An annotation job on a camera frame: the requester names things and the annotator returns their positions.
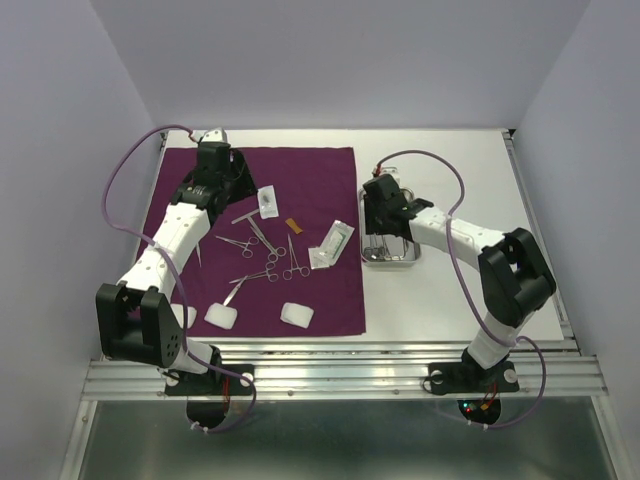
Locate flat steel retractor bar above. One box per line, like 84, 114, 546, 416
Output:
231, 210, 259, 224

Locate stainless steel tray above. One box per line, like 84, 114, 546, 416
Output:
358, 189, 421, 271

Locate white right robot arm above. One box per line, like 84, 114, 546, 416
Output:
362, 174, 556, 395

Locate green white suture packet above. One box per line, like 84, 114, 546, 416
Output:
318, 220, 354, 266

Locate purple cloth mat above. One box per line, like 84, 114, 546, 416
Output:
181, 147, 366, 337

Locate aluminium rail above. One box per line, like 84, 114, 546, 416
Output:
502, 130, 582, 354
81, 340, 608, 401

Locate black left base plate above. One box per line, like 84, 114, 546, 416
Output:
162, 364, 257, 434

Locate white gauze pad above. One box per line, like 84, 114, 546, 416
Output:
280, 302, 314, 329
204, 303, 238, 330
171, 303, 197, 329

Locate white gauze pad right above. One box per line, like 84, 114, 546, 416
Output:
280, 302, 314, 329

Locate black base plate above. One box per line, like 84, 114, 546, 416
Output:
162, 364, 257, 434
421, 359, 520, 429

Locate clear small packet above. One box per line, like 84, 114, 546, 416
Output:
308, 247, 331, 270

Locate aluminium right side rail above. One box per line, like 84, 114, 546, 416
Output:
502, 130, 582, 354

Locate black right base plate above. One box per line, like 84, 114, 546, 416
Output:
421, 359, 520, 429

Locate white gauze pad left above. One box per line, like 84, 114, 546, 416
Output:
171, 303, 197, 329

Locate white gauze pad middle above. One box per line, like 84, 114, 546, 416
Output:
204, 303, 238, 330

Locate aluminium front rail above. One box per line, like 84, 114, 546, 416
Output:
81, 340, 608, 401

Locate curved forceps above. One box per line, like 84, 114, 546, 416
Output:
375, 236, 400, 262

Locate steel surgical scissors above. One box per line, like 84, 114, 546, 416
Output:
248, 218, 287, 263

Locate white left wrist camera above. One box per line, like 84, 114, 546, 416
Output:
190, 128, 228, 143

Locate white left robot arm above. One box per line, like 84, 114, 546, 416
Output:
96, 139, 256, 394

